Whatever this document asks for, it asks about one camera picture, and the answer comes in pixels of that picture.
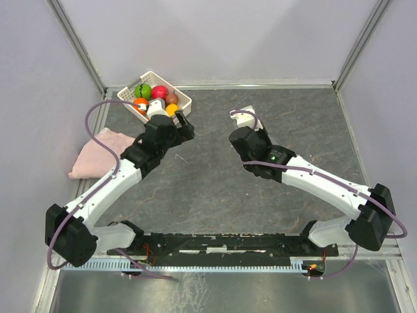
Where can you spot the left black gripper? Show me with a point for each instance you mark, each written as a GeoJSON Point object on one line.
{"type": "Point", "coordinates": [184, 133]}

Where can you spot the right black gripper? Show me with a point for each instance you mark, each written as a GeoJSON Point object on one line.
{"type": "Point", "coordinates": [263, 134]}

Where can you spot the yellow toy lemon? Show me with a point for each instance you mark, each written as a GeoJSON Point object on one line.
{"type": "Point", "coordinates": [171, 109]}

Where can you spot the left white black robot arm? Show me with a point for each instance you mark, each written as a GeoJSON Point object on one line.
{"type": "Point", "coordinates": [71, 232]}

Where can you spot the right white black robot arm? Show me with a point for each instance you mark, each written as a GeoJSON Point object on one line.
{"type": "Point", "coordinates": [368, 212]}

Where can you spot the white perforated plastic basket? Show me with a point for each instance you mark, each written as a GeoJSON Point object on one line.
{"type": "Point", "coordinates": [152, 79]}

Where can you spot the brown toy fruit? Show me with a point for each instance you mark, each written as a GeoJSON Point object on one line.
{"type": "Point", "coordinates": [171, 98]}

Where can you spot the pink red toy fruit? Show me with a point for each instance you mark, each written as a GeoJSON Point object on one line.
{"type": "Point", "coordinates": [159, 91]}

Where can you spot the orange toy fruit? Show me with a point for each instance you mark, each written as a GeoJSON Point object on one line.
{"type": "Point", "coordinates": [141, 105]}

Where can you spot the green watermelon toy ball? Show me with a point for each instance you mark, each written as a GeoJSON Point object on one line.
{"type": "Point", "coordinates": [143, 90]}

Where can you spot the pink folded cloth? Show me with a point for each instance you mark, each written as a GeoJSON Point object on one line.
{"type": "Point", "coordinates": [94, 161]}

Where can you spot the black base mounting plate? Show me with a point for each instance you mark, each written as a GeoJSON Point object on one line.
{"type": "Point", "coordinates": [225, 250]}

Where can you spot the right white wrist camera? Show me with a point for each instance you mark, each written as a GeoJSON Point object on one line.
{"type": "Point", "coordinates": [246, 117]}

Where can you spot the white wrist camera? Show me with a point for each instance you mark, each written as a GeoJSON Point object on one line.
{"type": "Point", "coordinates": [156, 107]}
{"type": "Point", "coordinates": [246, 117]}

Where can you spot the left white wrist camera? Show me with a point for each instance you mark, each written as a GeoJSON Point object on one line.
{"type": "Point", "coordinates": [156, 107]}

